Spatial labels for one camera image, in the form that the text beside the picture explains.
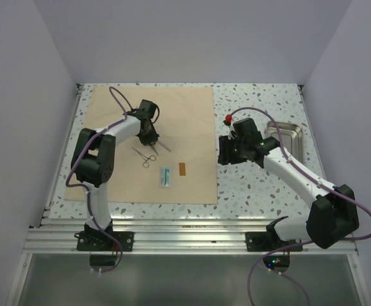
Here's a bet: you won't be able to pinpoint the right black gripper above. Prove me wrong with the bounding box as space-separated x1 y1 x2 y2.
218 135 248 165

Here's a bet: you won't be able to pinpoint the steel scalpel handle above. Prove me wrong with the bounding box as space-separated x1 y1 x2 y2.
157 140 171 152

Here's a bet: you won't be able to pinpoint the steel forceps with ring handles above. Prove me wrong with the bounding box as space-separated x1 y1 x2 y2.
131 147 156 168

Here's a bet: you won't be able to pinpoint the green white packet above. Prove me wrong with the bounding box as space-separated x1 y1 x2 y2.
159 166 172 188

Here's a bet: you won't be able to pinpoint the stainless steel tray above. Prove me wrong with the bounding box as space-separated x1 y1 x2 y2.
277 122 303 163

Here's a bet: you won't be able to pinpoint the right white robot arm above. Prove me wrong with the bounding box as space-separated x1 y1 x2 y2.
218 115 360 251

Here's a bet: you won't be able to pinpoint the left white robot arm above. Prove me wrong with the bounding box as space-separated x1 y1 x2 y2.
66 100 160 251

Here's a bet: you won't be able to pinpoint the brown adhesive bandage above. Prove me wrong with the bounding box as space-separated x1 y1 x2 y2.
178 163 186 176

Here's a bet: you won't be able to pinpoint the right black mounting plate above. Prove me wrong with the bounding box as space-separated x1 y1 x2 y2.
245 232 303 252

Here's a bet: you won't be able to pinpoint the black mounting plate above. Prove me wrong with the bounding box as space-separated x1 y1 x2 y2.
74 231 135 252
245 232 303 252

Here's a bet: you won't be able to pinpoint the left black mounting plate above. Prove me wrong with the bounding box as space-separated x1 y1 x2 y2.
74 231 135 252

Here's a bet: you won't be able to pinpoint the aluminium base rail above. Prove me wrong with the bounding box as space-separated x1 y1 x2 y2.
22 218 358 256

